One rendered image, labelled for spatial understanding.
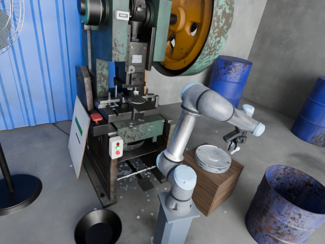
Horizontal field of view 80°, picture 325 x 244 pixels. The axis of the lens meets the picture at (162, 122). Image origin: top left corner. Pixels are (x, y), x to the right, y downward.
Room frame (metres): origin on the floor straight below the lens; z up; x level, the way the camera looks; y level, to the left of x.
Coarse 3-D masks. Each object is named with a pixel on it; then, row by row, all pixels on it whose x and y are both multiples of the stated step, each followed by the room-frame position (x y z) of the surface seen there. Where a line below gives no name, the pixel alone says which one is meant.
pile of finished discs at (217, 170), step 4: (196, 156) 1.28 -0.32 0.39; (196, 160) 1.25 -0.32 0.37; (200, 164) 1.21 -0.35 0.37; (204, 164) 1.20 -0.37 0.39; (208, 164) 1.21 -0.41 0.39; (204, 168) 1.18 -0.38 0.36; (208, 168) 1.17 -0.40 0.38; (212, 168) 1.16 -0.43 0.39; (216, 168) 1.17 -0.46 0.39; (220, 168) 1.18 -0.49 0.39; (224, 168) 1.18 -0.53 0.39; (228, 168) 1.23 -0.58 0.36; (216, 172) 1.16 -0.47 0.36; (220, 172) 1.17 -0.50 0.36
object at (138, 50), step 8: (136, 40) 1.39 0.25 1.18; (136, 48) 1.34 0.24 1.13; (144, 48) 1.38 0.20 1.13; (136, 56) 1.35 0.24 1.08; (144, 56) 1.38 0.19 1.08; (136, 64) 1.35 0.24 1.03; (144, 64) 1.39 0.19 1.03; (120, 72) 1.37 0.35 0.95; (128, 72) 1.30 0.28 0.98; (136, 72) 1.35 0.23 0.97; (144, 72) 1.39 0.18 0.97; (120, 80) 1.37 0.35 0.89; (128, 80) 1.32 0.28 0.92; (136, 80) 1.32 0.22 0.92
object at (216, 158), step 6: (198, 150) 1.36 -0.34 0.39; (204, 150) 1.37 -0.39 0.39; (210, 150) 1.39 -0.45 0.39; (216, 150) 1.40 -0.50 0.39; (222, 150) 1.42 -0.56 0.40; (198, 156) 1.27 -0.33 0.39; (204, 156) 1.29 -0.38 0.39; (210, 156) 1.29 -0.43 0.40; (216, 156) 1.30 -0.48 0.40; (222, 156) 1.33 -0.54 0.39; (228, 156) 1.34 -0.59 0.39; (204, 162) 1.21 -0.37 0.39; (210, 162) 1.22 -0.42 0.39; (216, 162) 1.24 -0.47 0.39; (222, 162) 1.25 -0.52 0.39
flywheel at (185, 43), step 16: (176, 0) 1.69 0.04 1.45; (192, 0) 1.55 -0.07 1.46; (208, 0) 1.38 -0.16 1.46; (192, 16) 1.52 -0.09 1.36; (208, 16) 1.36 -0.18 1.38; (176, 32) 1.64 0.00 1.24; (208, 32) 1.35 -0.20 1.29; (176, 48) 1.62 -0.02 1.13; (192, 48) 1.48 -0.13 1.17; (176, 64) 1.54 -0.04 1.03
